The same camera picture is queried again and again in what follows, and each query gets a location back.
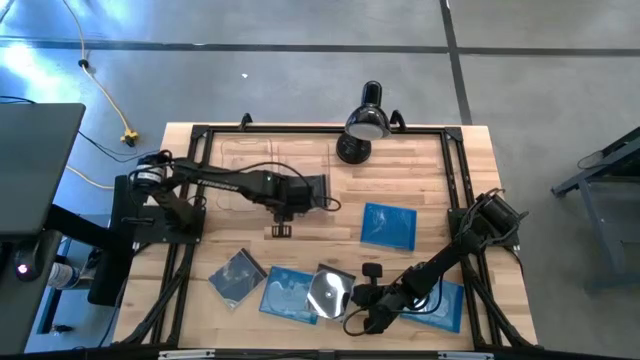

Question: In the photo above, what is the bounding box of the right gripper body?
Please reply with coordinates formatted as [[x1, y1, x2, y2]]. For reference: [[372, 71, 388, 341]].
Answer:
[[351, 261, 409, 336]]

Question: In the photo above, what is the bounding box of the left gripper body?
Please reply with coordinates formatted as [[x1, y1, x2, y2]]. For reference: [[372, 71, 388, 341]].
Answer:
[[272, 173, 314, 227]]

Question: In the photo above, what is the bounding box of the black CD jewel case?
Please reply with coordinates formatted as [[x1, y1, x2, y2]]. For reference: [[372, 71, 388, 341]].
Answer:
[[298, 173, 330, 203], [305, 263, 358, 322], [207, 247, 269, 310]]

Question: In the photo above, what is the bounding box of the clear plastic bin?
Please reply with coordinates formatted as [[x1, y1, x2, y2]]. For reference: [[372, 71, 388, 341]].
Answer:
[[218, 136, 275, 212], [272, 138, 332, 204]]

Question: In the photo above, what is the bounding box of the blue plastic disc case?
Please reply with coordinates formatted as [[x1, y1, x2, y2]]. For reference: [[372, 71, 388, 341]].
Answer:
[[258, 264, 321, 326], [359, 201, 418, 252], [399, 279, 465, 335]]

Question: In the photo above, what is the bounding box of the black desk lamp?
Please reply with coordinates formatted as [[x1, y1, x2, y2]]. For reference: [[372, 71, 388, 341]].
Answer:
[[335, 79, 393, 166]]

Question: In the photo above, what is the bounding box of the black desk stand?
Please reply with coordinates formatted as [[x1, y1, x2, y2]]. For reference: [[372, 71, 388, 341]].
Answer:
[[44, 204, 136, 307]]

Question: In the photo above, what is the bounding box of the clear plastic water bottle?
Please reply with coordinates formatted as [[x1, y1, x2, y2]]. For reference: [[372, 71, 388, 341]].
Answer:
[[47, 261, 82, 292]]

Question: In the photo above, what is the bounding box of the black device with indicator light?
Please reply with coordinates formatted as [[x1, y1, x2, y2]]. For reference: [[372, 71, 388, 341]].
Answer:
[[13, 238, 49, 282]]

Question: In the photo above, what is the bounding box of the dark grey flat panel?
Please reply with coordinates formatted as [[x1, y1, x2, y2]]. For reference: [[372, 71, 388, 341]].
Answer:
[[0, 102, 87, 237]]

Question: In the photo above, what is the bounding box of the grey metal side table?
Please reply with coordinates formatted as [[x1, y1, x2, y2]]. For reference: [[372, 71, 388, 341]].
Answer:
[[551, 127, 640, 294]]

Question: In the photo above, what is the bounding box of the black aluminium table frame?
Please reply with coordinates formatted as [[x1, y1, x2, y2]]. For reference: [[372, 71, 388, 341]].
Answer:
[[119, 123, 539, 351]]

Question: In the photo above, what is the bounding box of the white metal bracket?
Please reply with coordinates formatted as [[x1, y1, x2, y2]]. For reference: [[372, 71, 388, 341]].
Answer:
[[438, 351, 495, 360], [158, 349, 216, 360]]

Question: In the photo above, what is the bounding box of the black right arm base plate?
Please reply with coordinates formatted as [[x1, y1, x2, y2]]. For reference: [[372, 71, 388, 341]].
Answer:
[[447, 207, 521, 250]]

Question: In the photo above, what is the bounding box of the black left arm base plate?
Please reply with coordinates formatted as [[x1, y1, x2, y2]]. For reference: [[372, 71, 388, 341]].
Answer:
[[112, 174, 206, 246]]

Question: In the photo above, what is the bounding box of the yellow extension cable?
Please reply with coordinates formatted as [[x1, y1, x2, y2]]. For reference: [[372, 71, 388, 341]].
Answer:
[[60, 0, 141, 148]]

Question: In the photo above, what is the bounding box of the cream power cable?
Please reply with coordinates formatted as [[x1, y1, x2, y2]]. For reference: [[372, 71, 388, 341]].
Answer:
[[64, 163, 116, 191]]

